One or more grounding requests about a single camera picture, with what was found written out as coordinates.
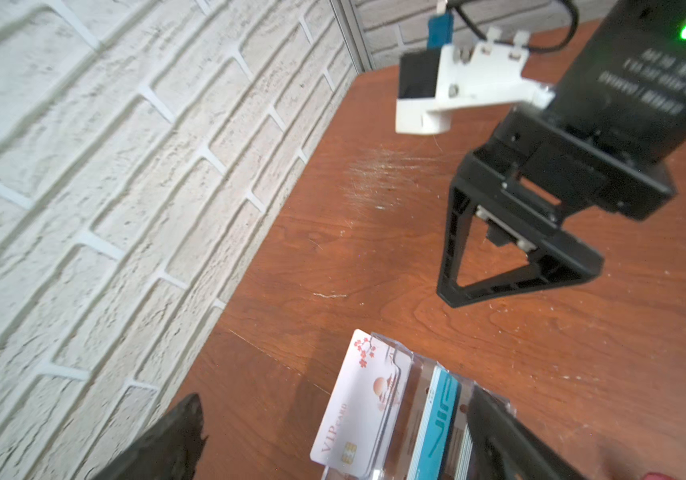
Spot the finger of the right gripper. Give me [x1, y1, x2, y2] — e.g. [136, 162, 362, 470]
[437, 177, 604, 308]

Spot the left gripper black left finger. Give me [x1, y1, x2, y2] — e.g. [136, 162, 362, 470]
[93, 393, 207, 480]

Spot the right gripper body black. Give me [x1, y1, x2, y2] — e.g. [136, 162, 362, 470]
[450, 1, 686, 252]

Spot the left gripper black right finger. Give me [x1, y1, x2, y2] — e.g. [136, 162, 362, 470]
[467, 385, 583, 480]

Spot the clear acrylic card organizer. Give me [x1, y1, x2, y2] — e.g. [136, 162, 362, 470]
[321, 333, 518, 480]

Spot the white blossom VIP card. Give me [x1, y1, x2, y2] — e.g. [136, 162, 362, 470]
[310, 329, 413, 479]

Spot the red leather card holder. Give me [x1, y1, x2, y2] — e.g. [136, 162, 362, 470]
[641, 472, 676, 480]

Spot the black VIP card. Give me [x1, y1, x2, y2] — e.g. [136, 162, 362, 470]
[454, 400, 473, 479]

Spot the teal VIP card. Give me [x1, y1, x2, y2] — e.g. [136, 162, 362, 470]
[406, 364, 460, 480]

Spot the thin black cable right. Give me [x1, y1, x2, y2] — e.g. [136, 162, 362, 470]
[450, 0, 581, 54]

